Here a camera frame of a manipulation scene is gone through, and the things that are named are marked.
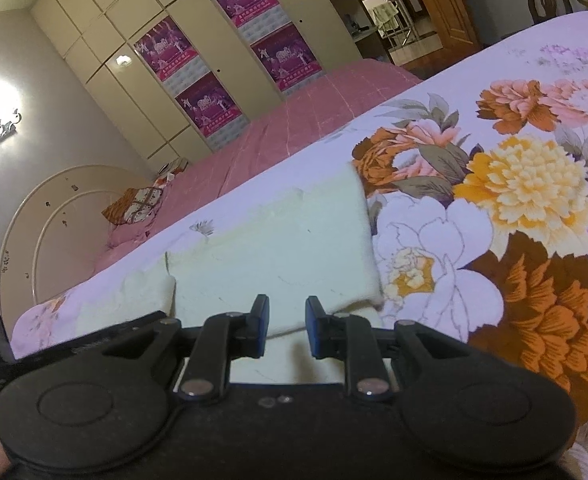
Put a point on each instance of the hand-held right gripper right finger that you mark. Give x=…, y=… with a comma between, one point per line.
x=314, y=330

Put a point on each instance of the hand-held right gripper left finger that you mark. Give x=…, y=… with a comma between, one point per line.
x=260, y=327

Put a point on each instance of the white towel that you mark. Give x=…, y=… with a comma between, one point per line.
x=274, y=240

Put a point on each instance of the cream round headboard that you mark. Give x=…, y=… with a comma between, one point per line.
x=59, y=240

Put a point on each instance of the orange patterned pillow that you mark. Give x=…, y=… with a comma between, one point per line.
x=136, y=205

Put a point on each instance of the pink quilt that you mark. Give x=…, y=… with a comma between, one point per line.
x=284, y=125

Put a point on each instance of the floral printed blanket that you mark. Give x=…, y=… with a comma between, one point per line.
x=513, y=240

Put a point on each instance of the cream wardrobe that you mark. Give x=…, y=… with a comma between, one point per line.
x=124, y=75

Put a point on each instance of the dark item on shelf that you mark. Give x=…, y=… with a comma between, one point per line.
x=356, y=26

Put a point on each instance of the metal railing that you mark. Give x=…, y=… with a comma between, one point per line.
x=406, y=25

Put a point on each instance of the green towel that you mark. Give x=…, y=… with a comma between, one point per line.
x=386, y=17

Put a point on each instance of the open shelf unit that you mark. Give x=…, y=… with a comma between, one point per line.
x=353, y=5

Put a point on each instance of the wooden door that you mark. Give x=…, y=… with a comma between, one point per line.
x=438, y=5

